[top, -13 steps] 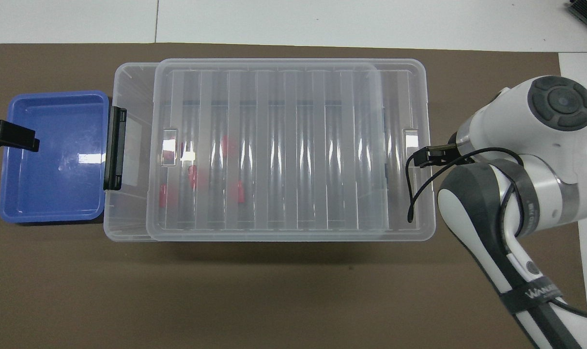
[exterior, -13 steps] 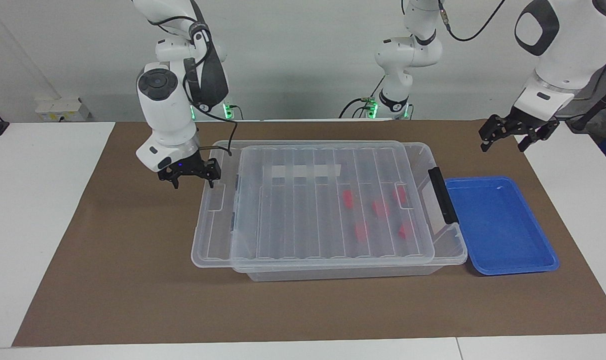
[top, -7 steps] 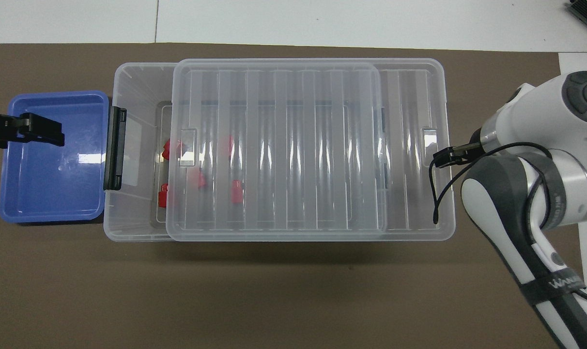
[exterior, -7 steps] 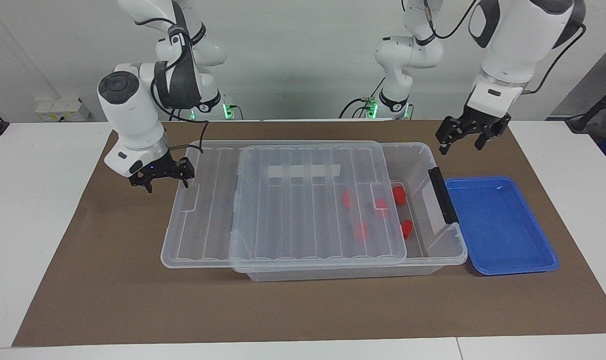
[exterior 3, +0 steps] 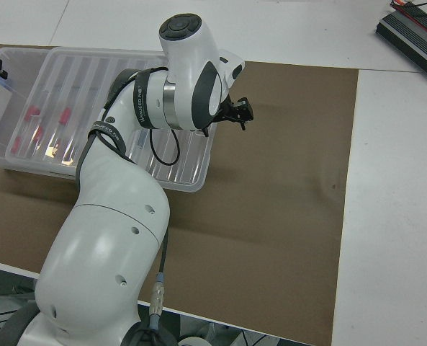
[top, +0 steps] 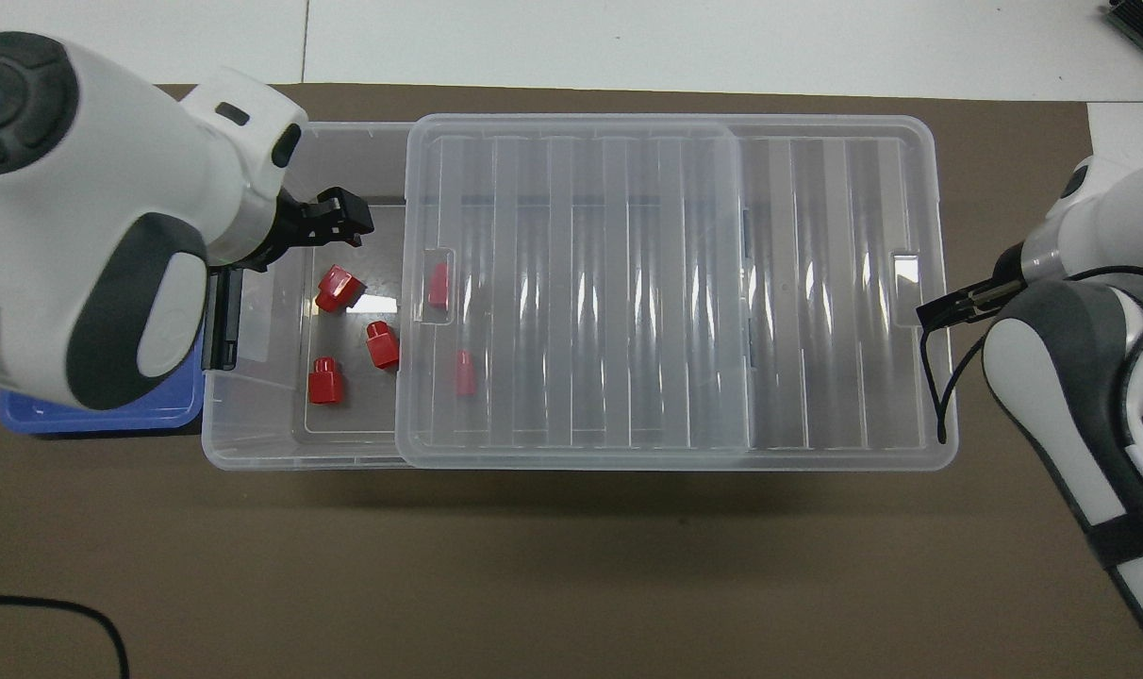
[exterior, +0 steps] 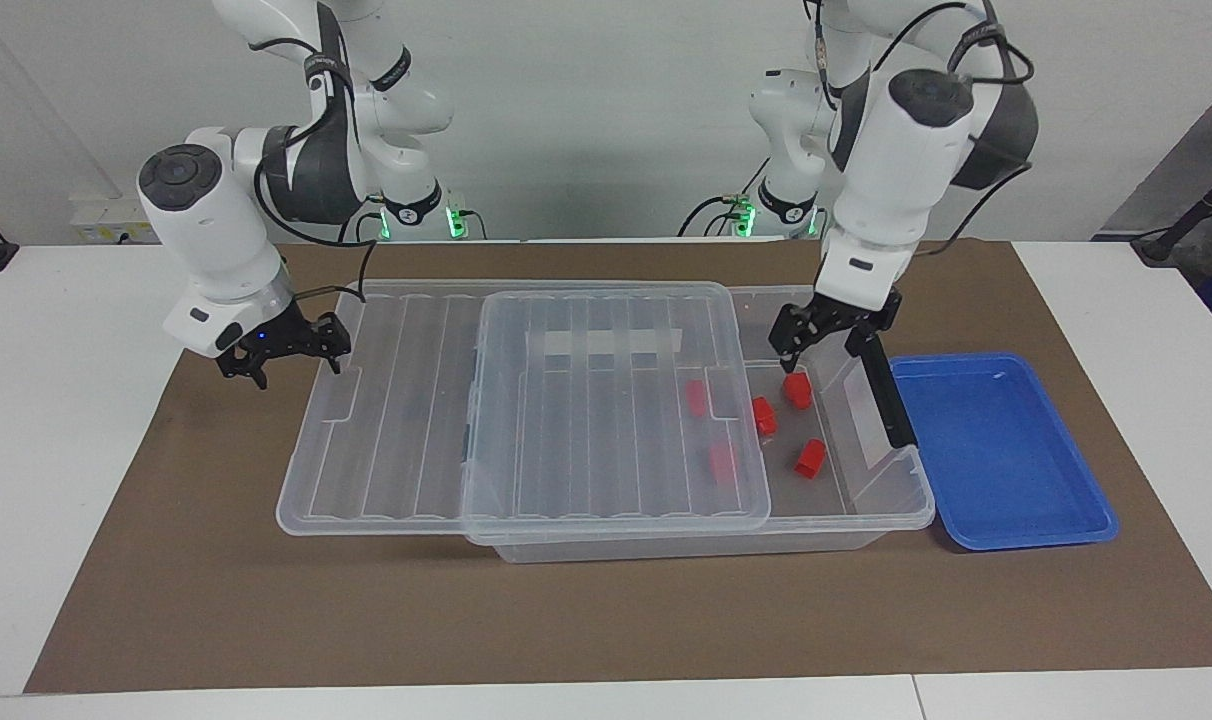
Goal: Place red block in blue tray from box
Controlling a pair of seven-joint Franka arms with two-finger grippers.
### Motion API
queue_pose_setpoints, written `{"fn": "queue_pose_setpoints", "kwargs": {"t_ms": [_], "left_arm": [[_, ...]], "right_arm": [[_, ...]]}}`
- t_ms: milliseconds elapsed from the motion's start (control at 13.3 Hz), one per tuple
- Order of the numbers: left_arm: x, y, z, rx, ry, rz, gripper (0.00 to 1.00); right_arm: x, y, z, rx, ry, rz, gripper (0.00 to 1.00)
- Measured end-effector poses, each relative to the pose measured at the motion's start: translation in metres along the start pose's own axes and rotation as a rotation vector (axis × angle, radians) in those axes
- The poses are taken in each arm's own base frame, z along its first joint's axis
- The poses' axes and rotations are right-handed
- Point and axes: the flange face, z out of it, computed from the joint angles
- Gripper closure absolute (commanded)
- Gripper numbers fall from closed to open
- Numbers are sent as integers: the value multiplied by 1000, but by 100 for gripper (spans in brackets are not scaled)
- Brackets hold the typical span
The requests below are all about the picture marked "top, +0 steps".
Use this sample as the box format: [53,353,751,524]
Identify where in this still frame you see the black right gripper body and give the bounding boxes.
[968,247,1030,312]

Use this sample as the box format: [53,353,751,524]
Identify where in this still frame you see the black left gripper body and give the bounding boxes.
[249,193,332,270]

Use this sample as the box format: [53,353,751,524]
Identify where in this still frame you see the clear ribbed plastic lid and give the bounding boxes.
[395,113,959,472]

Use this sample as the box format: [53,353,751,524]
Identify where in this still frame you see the clear plastic storage box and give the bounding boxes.
[201,120,763,471]

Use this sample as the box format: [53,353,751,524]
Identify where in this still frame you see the blue plastic tray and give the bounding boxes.
[0,325,205,437]

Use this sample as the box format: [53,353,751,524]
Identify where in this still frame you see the brown table mat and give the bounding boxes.
[0,83,1143,679]

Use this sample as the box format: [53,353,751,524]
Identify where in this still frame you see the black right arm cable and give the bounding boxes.
[919,267,1143,444]

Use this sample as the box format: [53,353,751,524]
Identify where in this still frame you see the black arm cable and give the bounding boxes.
[919,267,1143,444]
[0,594,131,679]

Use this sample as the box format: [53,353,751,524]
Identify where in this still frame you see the black box latch handle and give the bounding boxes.
[202,267,244,371]

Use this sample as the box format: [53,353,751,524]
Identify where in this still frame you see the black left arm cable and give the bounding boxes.
[0,594,131,679]

